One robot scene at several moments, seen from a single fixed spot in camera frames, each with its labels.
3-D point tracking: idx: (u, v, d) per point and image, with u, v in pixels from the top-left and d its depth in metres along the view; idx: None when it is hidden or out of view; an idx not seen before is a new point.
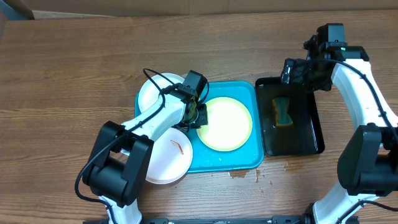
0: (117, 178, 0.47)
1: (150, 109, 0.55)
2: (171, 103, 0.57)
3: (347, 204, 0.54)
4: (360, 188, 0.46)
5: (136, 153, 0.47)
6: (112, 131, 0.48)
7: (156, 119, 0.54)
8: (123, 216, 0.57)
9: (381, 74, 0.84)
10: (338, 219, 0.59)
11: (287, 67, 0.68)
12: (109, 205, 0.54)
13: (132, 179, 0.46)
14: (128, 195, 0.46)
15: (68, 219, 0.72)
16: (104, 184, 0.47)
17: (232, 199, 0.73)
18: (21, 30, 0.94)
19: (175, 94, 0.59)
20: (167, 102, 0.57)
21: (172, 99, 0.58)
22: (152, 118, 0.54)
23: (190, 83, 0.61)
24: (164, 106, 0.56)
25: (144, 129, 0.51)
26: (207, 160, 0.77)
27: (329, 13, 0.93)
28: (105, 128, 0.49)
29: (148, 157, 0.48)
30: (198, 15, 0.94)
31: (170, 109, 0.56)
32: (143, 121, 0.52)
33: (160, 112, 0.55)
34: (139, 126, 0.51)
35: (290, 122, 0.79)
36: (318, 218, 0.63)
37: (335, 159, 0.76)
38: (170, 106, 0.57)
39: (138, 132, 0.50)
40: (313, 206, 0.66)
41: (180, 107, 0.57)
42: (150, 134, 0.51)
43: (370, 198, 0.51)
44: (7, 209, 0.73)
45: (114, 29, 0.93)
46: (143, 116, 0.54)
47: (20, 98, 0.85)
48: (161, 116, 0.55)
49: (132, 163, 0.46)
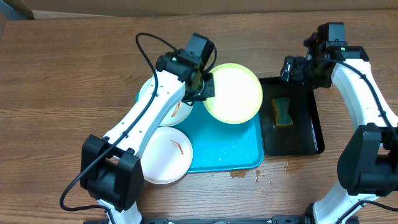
0: (111, 191, 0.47)
1: (140, 106, 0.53)
2: (165, 88, 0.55)
3: (346, 204, 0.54)
4: (360, 188, 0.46)
5: (121, 171, 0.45)
6: (97, 147, 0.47)
7: (147, 117, 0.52)
8: (122, 219, 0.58)
9: (381, 74, 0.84)
10: (338, 219, 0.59)
11: (287, 65, 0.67)
12: (107, 209, 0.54)
13: (125, 192, 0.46)
14: (125, 205, 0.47)
15: (68, 219, 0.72)
16: (101, 193, 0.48)
17: (232, 199, 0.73)
18: (21, 30, 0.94)
19: (173, 65, 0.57)
20: (158, 92, 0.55)
21: (167, 83, 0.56)
22: (142, 117, 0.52)
23: (194, 50, 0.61)
24: (156, 95, 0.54)
25: (131, 140, 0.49)
26: (207, 160, 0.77)
27: (329, 13, 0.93)
28: (89, 142, 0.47)
29: (137, 170, 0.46)
30: (198, 15, 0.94)
31: (165, 96, 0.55)
32: (128, 130, 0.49)
33: (151, 105, 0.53)
34: (125, 137, 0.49)
35: (290, 122, 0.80)
36: (318, 218, 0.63)
37: (335, 158, 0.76)
38: (164, 93, 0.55)
39: (123, 145, 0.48)
40: (313, 206, 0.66)
41: (176, 91, 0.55)
42: (137, 147, 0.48)
43: (371, 198, 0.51)
44: (7, 209, 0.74)
45: (114, 29, 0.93)
46: (131, 119, 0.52)
47: (20, 97, 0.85)
48: (153, 111, 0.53)
49: (120, 178, 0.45)
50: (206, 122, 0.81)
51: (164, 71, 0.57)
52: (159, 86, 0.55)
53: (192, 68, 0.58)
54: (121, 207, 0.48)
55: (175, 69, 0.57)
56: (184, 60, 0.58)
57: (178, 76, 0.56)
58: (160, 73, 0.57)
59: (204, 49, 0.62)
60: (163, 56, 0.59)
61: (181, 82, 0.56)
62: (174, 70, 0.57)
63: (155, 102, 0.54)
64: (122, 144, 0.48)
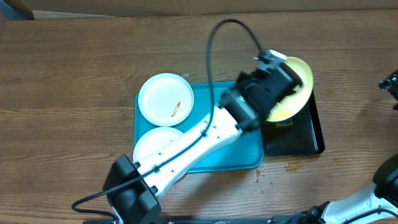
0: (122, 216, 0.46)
1: (184, 142, 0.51)
2: (217, 130, 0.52)
3: (363, 206, 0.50)
4: (389, 189, 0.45)
5: (138, 207, 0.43)
6: (125, 170, 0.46)
7: (186, 157, 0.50)
8: None
9: (380, 74, 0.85)
10: (345, 219, 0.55)
11: (395, 77, 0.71)
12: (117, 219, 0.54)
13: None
14: None
15: (68, 219, 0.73)
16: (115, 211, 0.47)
17: (232, 199, 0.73)
18: (20, 30, 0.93)
19: (236, 107, 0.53)
20: (209, 130, 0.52)
21: (222, 127, 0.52)
22: (181, 157, 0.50)
23: (270, 88, 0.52)
24: (204, 135, 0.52)
25: (157, 180, 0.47)
26: (207, 160, 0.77)
27: (329, 13, 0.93)
28: (120, 163, 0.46)
29: (155, 211, 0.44)
30: (198, 15, 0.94)
31: (213, 139, 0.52)
32: (161, 165, 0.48)
33: (196, 145, 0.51)
34: (156, 171, 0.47)
35: (290, 122, 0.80)
36: (326, 212, 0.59)
37: (335, 158, 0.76)
38: (214, 135, 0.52)
39: (150, 180, 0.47)
40: (329, 204, 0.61)
41: (226, 137, 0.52)
42: (163, 186, 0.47)
43: (390, 209, 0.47)
44: (7, 209, 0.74)
45: (114, 29, 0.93)
46: (170, 155, 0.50)
47: (20, 97, 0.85)
48: (194, 154, 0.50)
49: (136, 212, 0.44)
50: None
51: (226, 107, 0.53)
52: (211, 126, 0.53)
53: (256, 119, 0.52)
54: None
55: (239, 112, 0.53)
56: (251, 101, 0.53)
57: (237, 122, 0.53)
58: (221, 111, 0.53)
59: (283, 88, 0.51)
60: (232, 90, 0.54)
61: (237, 129, 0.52)
62: (238, 112, 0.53)
63: (200, 144, 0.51)
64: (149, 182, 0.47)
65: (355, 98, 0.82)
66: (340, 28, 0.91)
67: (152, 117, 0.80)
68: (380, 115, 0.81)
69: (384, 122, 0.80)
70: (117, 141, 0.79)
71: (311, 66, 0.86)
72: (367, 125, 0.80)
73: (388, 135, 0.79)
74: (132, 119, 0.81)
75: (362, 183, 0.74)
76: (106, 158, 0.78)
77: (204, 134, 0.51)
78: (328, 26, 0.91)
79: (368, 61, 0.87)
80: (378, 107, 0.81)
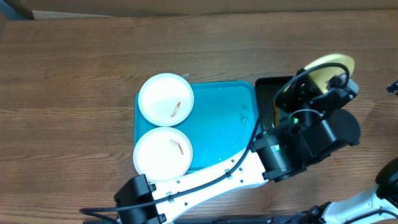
0: None
1: (206, 178, 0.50)
2: (242, 173, 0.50)
3: (364, 207, 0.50)
4: (391, 189, 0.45)
5: None
6: (140, 190, 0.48)
7: (204, 195, 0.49)
8: None
9: (381, 74, 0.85)
10: (346, 220, 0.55)
11: None
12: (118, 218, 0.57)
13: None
14: None
15: (68, 219, 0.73)
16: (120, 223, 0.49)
17: (232, 199, 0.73)
18: (20, 30, 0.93)
19: (268, 154, 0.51)
20: (234, 173, 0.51)
21: (247, 172, 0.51)
22: (199, 195, 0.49)
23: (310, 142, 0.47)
24: (229, 177, 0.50)
25: (169, 211, 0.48)
26: (207, 160, 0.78)
27: (329, 13, 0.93)
28: (137, 182, 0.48)
29: None
30: (198, 15, 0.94)
31: (235, 183, 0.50)
32: (176, 195, 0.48)
33: (217, 184, 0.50)
34: (169, 200, 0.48)
35: None
36: (326, 212, 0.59)
37: (336, 158, 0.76)
38: (237, 179, 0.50)
39: (161, 207, 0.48)
40: (330, 203, 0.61)
41: (249, 183, 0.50)
42: (173, 215, 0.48)
43: (392, 210, 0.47)
44: (7, 209, 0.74)
45: (114, 29, 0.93)
46: (189, 190, 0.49)
47: (20, 98, 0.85)
48: (212, 194, 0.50)
49: None
50: (206, 122, 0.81)
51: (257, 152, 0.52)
52: (237, 168, 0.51)
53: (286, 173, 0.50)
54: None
55: (270, 160, 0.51)
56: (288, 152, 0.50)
57: (266, 170, 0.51)
58: (252, 153, 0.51)
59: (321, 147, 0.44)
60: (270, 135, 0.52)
61: (263, 179, 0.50)
62: (269, 161, 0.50)
63: (221, 185, 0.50)
64: (161, 209, 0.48)
65: (355, 98, 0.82)
66: (340, 28, 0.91)
67: (151, 117, 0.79)
68: (380, 115, 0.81)
69: (384, 122, 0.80)
70: (117, 141, 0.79)
71: None
72: (367, 125, 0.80)
73: (388, 135, 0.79)
74: (132, 119, 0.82)
75: (362, 183, 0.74)
76: (106, 158, 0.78)
77: (229, 175, 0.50)
78: (327, 26, 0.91)
79: (368, 61, 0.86)
80: (378, 107, 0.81)
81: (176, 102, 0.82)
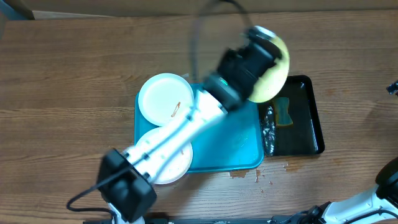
0: (118, 205, 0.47)
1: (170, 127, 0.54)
2: (199, 112, 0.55)
3: (364, 207, 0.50)
4: (392, 189, 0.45)
5: (134, 193, 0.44)
6: (116, 162, 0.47)
7: (175, 142, 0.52)
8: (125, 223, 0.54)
9: (381, 74, 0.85)
10: (346, 220, 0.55)
11: None
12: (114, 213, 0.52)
13: (134, 211, 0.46)
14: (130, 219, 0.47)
15: (68, 219, 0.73)
16: (112, 205, 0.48)
17: (232, 199, 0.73)
18: (20, 31, 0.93)
19: (221, 88, 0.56)
20: (193, 113, 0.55)
21: (204, 107, 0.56)
22: (170, 142, 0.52)
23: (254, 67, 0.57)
24: (190, 119, 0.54)
25: (150, 165, 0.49)
26: (207, 160, 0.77)
27: (329, 13, 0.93)
28: (111, 155, 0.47)
29: (150, 198, 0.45)
30: (198, 15, 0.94)
31: (198, 122, 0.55)
32: (150, 152, 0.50)
33: (182, 129, 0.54)
34: (145, 159, 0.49)
35: (290, 122, 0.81)
36: (327, 211, 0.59)
37: (335, 159, 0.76)
38: (198, 118, 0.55)
39: (141, 168, 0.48)
40: (331, 203, 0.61)
41: (211, 118, 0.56)
42: (154, 171, 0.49)
43: (392, 210, 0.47)
44: (7, 209, 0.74)
45: (114, 29, 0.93)
46: (159, 143, 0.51)
47: (20, 98, 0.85)
48: (181, 136, 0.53)
49: (132, 198, 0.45)
50: None
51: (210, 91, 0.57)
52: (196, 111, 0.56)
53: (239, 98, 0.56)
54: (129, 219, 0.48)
55: (222, 93, 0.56)
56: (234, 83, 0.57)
57: (221, 102, 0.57)
58: (203, 94, 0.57)
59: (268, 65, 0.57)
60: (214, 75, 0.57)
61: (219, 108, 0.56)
62: (222, 93, 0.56)
63: (186, 128, 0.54)
64: (142, 167, 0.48)
65: (355, 98, 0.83)
66: (340, 28, 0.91)
67: (152, 117, 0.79)
68: (380, 115, 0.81)
69: (384, 122, 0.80)
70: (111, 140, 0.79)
71: (311, 66, 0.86)
72: (367, 126, 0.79)
73: (389, 135, 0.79)
74: (132, 119, 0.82)
75: (362, 183, 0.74)
76: None
77: (189, 118, 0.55)
78: (327, 26, 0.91)
79: (367, 61, 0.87)
80: (378, 108, 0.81)
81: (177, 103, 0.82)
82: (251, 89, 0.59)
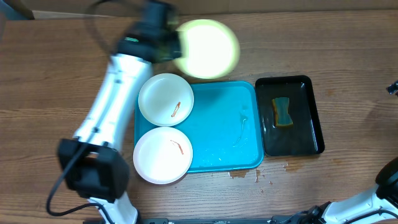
0: (96, 185, 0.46)
1: (103, 97, 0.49)
2: (127, 71, 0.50)
3: (364, 206, 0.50)
4: (392, 189, 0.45)
5: (103, 166, 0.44)
6: (69, 150, 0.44)
7: (115, 107, 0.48)
8: (117, 214, 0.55)
9: (381, 74, 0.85)
10: (346, 220, 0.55)
11: None
12: (101, 205, 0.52)
13: (112, 182, 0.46)
14: (114, 192, 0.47)
15: (68, 219, 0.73)
16: (89, 190, 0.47)
17: (231, 199, 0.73)
18: (20, 30, 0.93)
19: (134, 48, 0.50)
20: (120, 74, 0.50)
21: (130, 66, 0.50)
22: (112, 108, 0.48)
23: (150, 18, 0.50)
24: (120, 82, 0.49)
25: (102, 135, 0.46)
26: (207, 160, 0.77)
27: (329, 13, 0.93)
28: (61, 147, 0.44)
29: (119, 162, 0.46)
30: (198, 14, 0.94)
31: (129, 79, 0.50)
32: (98, 124, 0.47)
33: (116, 94, 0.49)
34: (96, 132, 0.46)
35: (290, 122, 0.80)
36: (327, 211, 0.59)
37: (335, 159, 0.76)
38: (124, 77, 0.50)
39: (96, 142, 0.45)
40: (331, 203, 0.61)
41: (139, 72, 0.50)
42: (112, 139, 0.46)
43: (392, 210, 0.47)
44: (7, 209, 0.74)
45: (115, 29, 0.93)
46: (99, 114, 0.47)
47: (20, 97, 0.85)
48: (122, 99, 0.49)
49: (104, 171, 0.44)
50: (206, 122, 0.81)
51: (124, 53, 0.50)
52: (121, 72, 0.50)
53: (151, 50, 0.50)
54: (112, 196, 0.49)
55: (135, 50, 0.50)
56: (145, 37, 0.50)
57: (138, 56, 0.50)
58: (120, 56, 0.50)
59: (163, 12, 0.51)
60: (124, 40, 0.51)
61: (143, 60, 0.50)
62: (134, 51, 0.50)
63: (119, 91, 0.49)
64: (97, 139, 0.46)
65: (354, 98, 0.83)
66: (340, 28, 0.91)
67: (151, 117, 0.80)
68: (380, 115, 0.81)
69: (384, 122, 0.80)
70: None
71: (311, 66, 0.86)
72: (367, 126, 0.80)
73: (388, 135, 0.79)
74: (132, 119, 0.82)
75: (362, 183, 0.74)
76: None
77: (119, 80, 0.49)
78: (327, 26, 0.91)
79: (368, 61, 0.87)
80: (378, 108, 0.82)
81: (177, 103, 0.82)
82: (163, 46, 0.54)
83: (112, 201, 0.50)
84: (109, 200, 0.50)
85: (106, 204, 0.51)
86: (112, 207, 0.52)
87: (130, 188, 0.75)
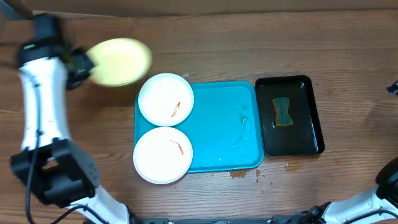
0: (70, 184, 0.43)
1: (30, 105, 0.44)
2: (41, 73, 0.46)
3: (364, 206, 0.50)
4: (392, 189, 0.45)
5: (64, 163, 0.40)
6: (24, 162, 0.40)
7: (45, 107, 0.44)
8: (105, 210, 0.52)
9: (381, 74, 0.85)
10: (346, 220, 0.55)
11: None
12: (85, 205, 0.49)
13: (83, 175, 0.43)
14: (89, 183, 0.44)
15: (68, 219, 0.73)
16: (66, 193, 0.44)
17: (232, 200, 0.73)
18: (20, 31, 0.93)
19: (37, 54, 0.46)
20: (38, 78, 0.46)
21: (45, 68, 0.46)
22: (43, 107, 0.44)
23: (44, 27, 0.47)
24: (36, 85, 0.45)
25: (47, 135, 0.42)
26: (207, 160, 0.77)
27: (329, 13, 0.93)
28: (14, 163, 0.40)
29: (78, 151, 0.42)
30: (198, 14, 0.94)
31: (48, 79, 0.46)
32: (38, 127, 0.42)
33: (37, 98, 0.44)
34: (41, 135, 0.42)
35: (290, 122, 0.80)
36: (327, 211, 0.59)
37: (335, 159, 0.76)
38: (45, 75, 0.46)
39: (45, 142, 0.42)
40: (330, 203, 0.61)
41: (54, 68, 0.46)
42: (58, 131, 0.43)
43: (392, 210, 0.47)
44: (7, 209, 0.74)
45: (115, 29, 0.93)
46: (33, 119, 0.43)
47: (20, 97, 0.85)
48: (50, 94, 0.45)
49: (68, 167, 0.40)
50: (206, 122, 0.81)
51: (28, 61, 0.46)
52: (36, 76, 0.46)
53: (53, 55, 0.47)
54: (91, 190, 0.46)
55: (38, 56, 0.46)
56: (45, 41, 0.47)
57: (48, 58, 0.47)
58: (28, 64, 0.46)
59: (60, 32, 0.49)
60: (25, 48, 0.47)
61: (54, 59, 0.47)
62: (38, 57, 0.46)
63: (43, 92, 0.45)
64: (45, 140, 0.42)
65: (355, 98, 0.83)
66: (340, 28, 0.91)
67: (151, 117, 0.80)
68: (380, 115, 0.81)
69: (384, 122, 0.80)
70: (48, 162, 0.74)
71: (311, 66, 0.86)
72: (367, 126, 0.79)
73: (388, 135, 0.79)
74: (132, 119, 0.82)
75: (362, 183, 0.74)
76: (106, 158, 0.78)
77: (36, 84, 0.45)
78: (327, 26, 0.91)
79: (368, 61, 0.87)
80: (378, 108, 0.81)
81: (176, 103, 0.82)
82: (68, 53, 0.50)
83: (92, 195, 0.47)
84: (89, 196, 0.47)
85: (89, 201, 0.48)
86: (98, 203, 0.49)
87: (130, 188, 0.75)
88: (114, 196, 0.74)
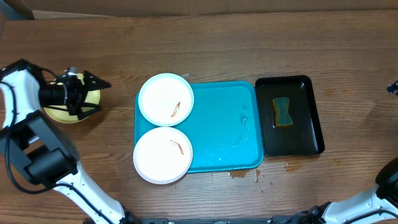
0: (50, 157, 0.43)
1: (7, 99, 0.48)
2: (13, 78, 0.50)
3: (364, 206, 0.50)
4: (392, 189, 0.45)
5: (40, 127, 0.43)
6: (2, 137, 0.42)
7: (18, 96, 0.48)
8: (92, 191, 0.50)
9: (381, 74, 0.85)
10: (346, 220, 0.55)
11: None
12: (71, 185, 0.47)
13: (56, 142, 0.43)
14: (69, 154, 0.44)
15: (68, 219, 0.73)
16: (50, 168, 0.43)
17: (232, 199, 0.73)
18: (20, 30, 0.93)
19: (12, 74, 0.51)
20: (12, 82, 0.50)
21: (13, 78, 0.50)
22: (17, 93, 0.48)
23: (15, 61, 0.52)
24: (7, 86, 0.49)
25: (23, 113, 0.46)
26: (207, 160, 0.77)
27: (329, 14, 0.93)
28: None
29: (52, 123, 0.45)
30: (198, 14, 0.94)
31: (19, 79, 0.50)
32: (15, 109, 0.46)
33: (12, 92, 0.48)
34: (17, 114, 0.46)
35: (290, 122, 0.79)
36: (327, 211, 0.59)
37: (335, 159, 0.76)
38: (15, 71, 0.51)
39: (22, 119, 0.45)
40: (330, 204, 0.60)
41: (23, 74, 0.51)
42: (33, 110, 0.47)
43: (392, 210, 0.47)
44: (7, 209, 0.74)
45: (114, 29, 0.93)
46: (8, 103, 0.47)
47: None
48: (22, 83, 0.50)
49: (45, 131, 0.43)
50: (206, 122, 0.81)
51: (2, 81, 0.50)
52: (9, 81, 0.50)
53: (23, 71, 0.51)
54: (72, 165, 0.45)
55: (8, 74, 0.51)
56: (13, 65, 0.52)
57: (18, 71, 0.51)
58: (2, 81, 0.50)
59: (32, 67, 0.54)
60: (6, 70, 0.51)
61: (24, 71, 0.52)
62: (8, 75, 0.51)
63: (17, 89, 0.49)
64: (20, 117, 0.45)
65: (355, 98, 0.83)
66: (340, 28, 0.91)
67: (151, 117, 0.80)
68: (380, 115, 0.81)
69: (384, 122, 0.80)
70: None
71: (311, 66, 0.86)
72: (367, 126, 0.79)
73: (388, 135, 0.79)
74: (132, 119, 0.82)
75: (362, 183, 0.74)
76: (106, 158, 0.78)
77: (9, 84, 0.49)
78: (328, 26, 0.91)
79: (368, 61, 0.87)
80: (378, 108, 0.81)
81: (176, 102, 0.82)
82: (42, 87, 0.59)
83: (76, 171, 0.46)
84: (71, 172, 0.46)
85: (74, 180, 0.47)
86: (85, 183, 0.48)
87: (130, 188, 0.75)
88: (114, 196, 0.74)
